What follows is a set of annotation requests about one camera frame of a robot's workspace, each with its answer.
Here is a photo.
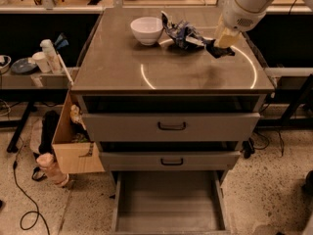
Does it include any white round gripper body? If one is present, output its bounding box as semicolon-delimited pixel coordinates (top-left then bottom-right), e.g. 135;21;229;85
222;0;265;31

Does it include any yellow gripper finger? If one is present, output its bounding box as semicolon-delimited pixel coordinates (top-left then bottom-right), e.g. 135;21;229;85
214;16;225;39
214;26;240;49

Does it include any dark blue rxbar wrapper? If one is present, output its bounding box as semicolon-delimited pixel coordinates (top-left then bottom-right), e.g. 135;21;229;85
205;39;236;59

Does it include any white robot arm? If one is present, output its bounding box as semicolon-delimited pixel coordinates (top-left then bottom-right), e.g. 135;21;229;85
214;0;313;49

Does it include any grey drawer cabinet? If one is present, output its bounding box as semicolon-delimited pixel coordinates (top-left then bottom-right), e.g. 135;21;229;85
70;6;276;235

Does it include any grey top drawer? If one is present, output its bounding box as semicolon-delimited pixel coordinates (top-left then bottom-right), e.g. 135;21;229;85
83;113;259;142

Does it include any grey middle drawer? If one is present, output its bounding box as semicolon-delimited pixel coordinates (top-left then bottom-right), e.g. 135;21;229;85
99;151;240;171

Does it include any grey open bottom drawer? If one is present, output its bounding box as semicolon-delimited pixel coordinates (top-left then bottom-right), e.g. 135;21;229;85
111;171;231;235

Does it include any crumpled blue chip bag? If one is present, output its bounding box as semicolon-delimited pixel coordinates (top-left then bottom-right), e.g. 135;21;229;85
161;12;212;50

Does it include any white ceramic bowl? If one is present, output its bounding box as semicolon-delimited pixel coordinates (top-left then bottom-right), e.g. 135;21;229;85
130;17;163;46

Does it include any grey side shelf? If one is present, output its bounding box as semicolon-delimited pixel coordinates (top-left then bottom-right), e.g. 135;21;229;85
0;71;70;90

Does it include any white spray bottle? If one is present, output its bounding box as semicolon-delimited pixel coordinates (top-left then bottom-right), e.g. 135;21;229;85
40;39;62;74

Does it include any white paper cup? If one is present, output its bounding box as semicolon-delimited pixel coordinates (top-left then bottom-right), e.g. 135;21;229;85
32;52;51;73

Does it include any brown cardboard box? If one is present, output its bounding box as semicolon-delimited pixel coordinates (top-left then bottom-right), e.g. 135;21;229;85
52;93;105;174

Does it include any black bag on floor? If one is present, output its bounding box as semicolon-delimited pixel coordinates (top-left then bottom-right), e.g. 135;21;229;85
30;111;60;158

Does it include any blue round plate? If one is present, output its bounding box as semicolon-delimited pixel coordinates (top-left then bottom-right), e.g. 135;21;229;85
11;58;38;74

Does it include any small bowl at left edge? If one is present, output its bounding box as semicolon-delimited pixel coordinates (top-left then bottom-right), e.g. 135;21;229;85
0;55;11;74

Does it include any pink plastic bottle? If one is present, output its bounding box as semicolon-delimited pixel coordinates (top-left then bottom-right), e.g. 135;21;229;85
36;153;69;187

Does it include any black table leg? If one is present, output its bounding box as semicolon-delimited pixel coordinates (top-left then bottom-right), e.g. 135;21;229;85
7;101;36;153

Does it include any black floor cable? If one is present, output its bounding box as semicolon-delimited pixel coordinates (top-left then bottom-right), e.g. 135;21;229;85
12;137;52;235

